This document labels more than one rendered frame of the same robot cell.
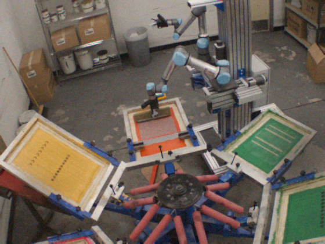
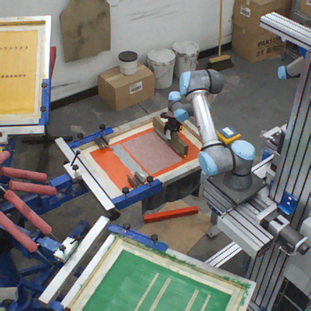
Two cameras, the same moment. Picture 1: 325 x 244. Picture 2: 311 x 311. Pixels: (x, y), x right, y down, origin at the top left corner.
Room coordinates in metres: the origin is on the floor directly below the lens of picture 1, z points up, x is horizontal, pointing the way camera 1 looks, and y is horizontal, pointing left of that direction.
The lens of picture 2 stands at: (1.42, -1.83, 2.90)
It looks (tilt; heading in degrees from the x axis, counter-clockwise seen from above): 43 degrees down; 61
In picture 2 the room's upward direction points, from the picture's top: 1 degrees clockwise
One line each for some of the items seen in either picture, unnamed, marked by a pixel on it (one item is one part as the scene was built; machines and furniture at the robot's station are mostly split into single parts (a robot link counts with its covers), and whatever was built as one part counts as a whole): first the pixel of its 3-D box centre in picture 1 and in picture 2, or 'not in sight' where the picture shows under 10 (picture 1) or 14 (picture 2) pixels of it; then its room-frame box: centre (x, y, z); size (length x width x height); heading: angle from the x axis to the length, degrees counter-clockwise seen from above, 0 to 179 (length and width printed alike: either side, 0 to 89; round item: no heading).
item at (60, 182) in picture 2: (169, 167); (64, 180); (1.86, 0.01, 1.02); 0.17 x 0.06 x 0.05; 5
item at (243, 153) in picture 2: (223, 67); (241, 156); (2.56, -0.63, 1.42); 0.13 x 0.12 x 0.14; 166
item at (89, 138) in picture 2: (132, 151); (92, 139); (2.15, 0.31, 0.97); 0.30 x 0.05 x 0.07; 5
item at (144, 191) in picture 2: (192, 137); (137, 194); (2.20, -0.24, 0.97); 0.30 x 0.05 x 0.07; 5
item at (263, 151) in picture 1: (260, 144); (130, 279); (1.89, -0.78, 1.05); 1.08 x 0.61 x 0.23; 125
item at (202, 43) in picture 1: (202, 45); not in sight; (3.07, -0.55, 1.42); 0.13 x 0.12 x 0.14; 164
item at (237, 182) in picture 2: (223, 78); (239, 173); (2.57, -0.63, 1.31); 0.15 x 0.15 x 0.10
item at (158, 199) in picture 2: not in sight; (169, 186); (2.49, -0.12, 0.79); 0.46 x 0.09 x 0.33; 5
